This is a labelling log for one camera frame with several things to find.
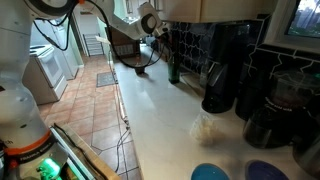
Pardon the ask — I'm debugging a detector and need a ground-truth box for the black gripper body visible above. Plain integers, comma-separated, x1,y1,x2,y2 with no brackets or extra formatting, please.
158,28,175,46

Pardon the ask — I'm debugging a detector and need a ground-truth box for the green glass bottle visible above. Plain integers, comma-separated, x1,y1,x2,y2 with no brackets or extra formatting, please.
167,53,182,85

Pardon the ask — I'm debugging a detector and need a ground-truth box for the open cardboard box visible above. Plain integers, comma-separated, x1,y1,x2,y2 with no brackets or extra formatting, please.
109,28,142,60

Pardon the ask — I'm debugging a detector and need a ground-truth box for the black coffee maker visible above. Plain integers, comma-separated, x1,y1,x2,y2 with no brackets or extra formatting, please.
200,22,255,114

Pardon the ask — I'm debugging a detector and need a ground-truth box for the wooden upper cabinet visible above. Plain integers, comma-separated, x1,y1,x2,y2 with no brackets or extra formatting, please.
156,0,279,24

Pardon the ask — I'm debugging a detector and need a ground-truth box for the grey floor mat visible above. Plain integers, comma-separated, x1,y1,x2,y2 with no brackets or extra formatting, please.
96,71,118,89

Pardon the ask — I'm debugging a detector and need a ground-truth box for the white tall appliance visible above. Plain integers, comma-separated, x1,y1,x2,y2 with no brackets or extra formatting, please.
49,14,84,81

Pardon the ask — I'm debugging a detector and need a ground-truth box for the blue bowl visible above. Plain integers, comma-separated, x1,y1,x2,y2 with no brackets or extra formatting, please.
190,162,231,180

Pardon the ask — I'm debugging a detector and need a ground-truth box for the white stove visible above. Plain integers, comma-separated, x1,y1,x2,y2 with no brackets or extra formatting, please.
22,44,69,106

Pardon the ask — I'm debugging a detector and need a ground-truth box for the wooden robot cart top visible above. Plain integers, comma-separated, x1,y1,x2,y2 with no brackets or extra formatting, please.
49,123,122,180

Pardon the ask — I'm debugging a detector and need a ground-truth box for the purple bowl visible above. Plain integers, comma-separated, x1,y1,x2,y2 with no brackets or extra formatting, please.
245,159,290,180

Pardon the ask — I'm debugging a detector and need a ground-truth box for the white wire rack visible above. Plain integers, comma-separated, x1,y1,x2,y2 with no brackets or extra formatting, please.
82,32,105,58

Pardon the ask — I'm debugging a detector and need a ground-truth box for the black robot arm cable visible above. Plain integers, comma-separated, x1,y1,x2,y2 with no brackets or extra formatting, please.
32,0,168,70

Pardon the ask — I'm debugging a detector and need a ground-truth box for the thin black floor cable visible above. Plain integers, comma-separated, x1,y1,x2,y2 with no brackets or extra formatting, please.
106,49,134,174

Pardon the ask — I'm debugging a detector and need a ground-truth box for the black cable on cart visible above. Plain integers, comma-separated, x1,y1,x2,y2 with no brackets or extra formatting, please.
52,123,108,180

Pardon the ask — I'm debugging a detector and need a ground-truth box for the window with white frame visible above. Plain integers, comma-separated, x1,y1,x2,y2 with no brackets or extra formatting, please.
264,0,320,55

